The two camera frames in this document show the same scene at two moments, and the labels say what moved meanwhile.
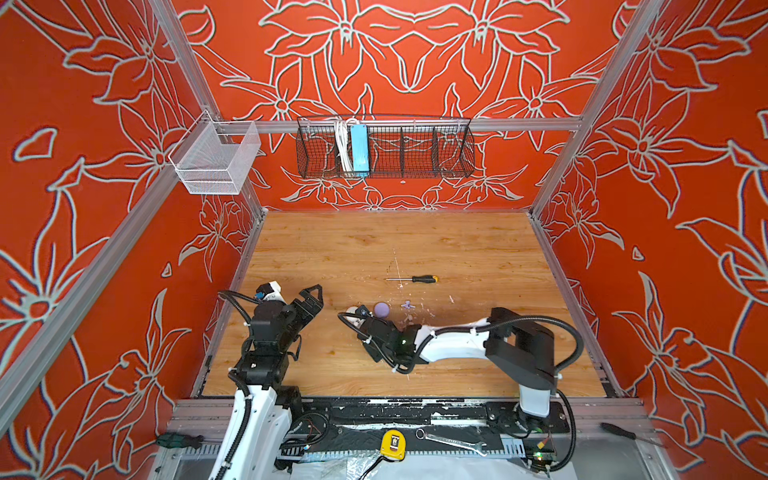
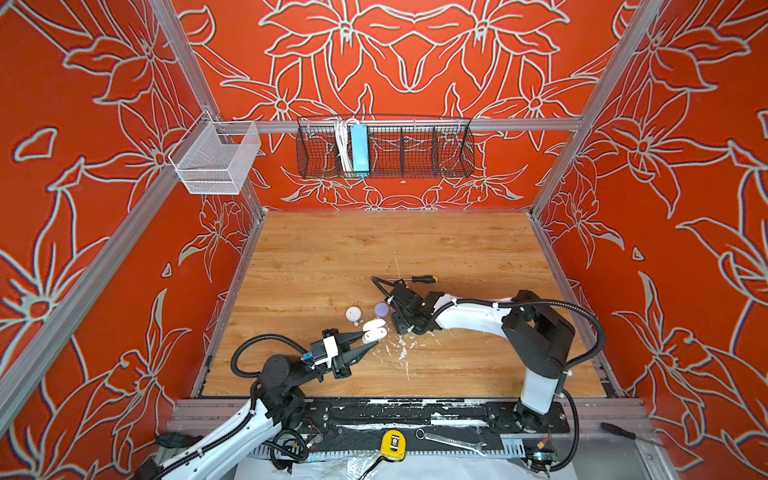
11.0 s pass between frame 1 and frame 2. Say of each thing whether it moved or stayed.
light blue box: stayed
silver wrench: stayed
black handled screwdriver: stayed
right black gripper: moved
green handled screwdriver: stayed
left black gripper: moved
